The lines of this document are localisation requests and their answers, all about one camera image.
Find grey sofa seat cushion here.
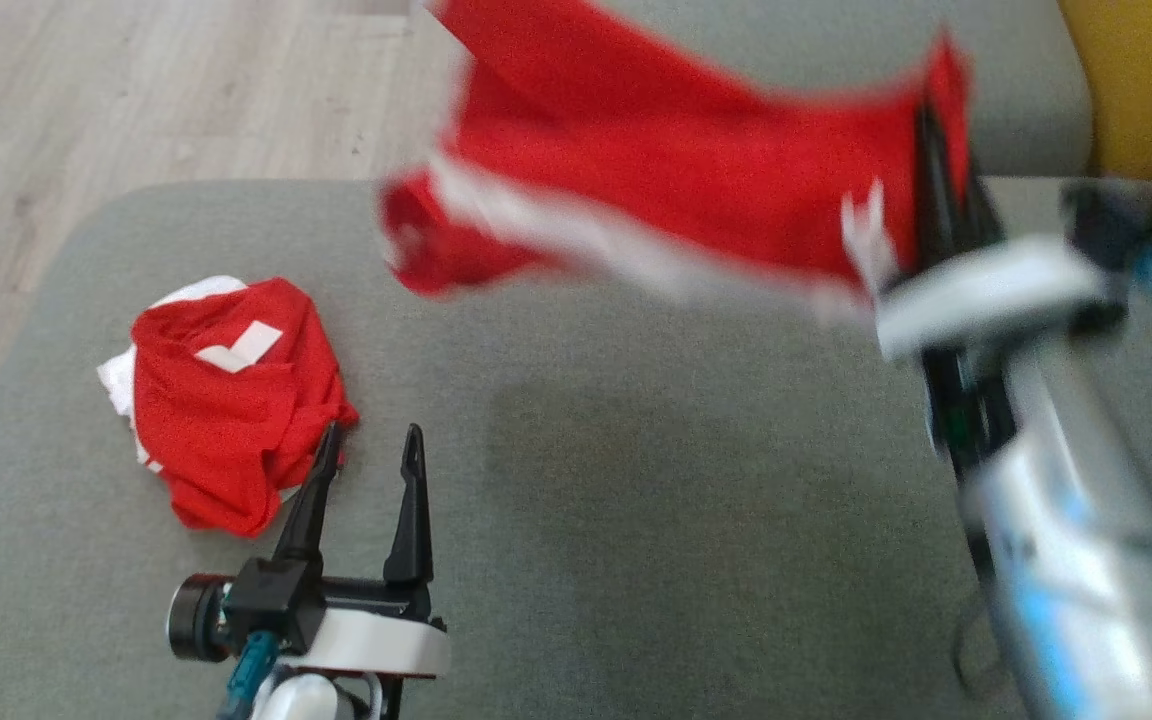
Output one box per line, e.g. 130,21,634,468
406,0,1095,181

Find red white numbered jersey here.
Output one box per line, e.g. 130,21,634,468
96,275,360,539

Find large yellow sofa backrest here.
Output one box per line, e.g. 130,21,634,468
1056,0,1152,191

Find large grey sofa chaise cushion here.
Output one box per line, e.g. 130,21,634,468
0,178,1152,720

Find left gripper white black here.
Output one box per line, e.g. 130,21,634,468
271,420,453,683

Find red shorts with white stripe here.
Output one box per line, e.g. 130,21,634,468
376,0,973,323

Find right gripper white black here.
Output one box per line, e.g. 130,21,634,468
874,100,1109,483

